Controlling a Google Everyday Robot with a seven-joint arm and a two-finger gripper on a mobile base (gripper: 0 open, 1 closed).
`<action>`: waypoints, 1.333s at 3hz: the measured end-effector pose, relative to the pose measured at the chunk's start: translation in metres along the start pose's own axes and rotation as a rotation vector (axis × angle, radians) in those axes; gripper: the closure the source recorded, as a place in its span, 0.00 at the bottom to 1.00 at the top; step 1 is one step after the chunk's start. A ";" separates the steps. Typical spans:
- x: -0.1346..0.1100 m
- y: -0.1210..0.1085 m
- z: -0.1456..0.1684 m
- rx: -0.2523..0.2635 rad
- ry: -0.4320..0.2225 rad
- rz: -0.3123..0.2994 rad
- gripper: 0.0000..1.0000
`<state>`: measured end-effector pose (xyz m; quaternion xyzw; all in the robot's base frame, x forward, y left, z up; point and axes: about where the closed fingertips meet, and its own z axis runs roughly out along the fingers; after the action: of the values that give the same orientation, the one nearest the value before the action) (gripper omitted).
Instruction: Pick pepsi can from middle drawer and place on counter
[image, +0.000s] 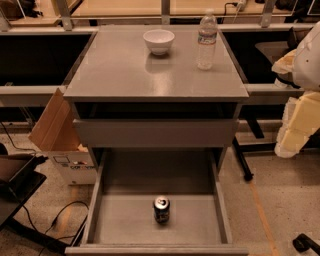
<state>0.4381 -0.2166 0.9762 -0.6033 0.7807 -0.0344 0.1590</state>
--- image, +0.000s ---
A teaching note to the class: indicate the white ceramic bowl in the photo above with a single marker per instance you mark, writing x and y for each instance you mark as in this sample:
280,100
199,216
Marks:
158,41

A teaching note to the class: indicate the blue pepsi can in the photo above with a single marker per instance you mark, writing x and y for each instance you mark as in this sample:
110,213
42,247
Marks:
161,206

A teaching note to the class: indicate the closed top drawer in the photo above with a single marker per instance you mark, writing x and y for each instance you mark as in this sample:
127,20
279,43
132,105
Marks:
156,134

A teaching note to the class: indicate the black desk leg frame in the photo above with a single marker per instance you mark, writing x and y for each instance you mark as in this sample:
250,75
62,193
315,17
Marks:
240,150

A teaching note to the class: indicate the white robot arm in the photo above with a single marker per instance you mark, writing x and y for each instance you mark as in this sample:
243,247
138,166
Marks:
301,116

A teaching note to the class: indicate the grey drawer cabinet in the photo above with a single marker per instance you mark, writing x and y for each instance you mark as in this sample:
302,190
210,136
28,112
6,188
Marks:
120,79

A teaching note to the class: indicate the black desk at left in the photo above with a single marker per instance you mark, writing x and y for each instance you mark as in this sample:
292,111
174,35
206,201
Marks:
18,182

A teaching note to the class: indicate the open middle drawer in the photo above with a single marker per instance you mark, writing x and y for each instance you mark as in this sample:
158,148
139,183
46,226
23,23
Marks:
121,216

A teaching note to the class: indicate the clear plastic water bottle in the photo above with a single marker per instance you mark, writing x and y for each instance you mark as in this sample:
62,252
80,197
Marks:
207,34

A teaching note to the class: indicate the open cardboard box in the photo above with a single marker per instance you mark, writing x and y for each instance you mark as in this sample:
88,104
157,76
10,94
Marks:
55,135

